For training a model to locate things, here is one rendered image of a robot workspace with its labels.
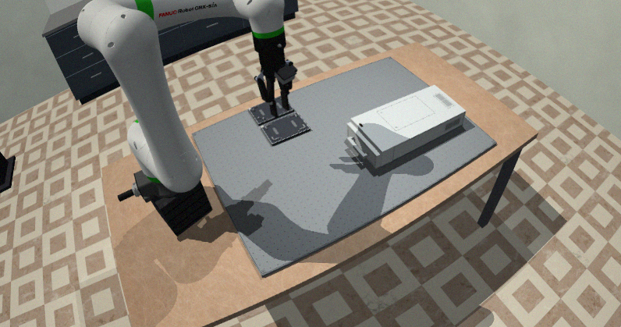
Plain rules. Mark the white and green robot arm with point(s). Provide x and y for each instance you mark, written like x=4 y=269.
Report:
x=131 y=47

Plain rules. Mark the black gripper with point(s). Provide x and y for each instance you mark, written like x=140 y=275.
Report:
x=267 y=63

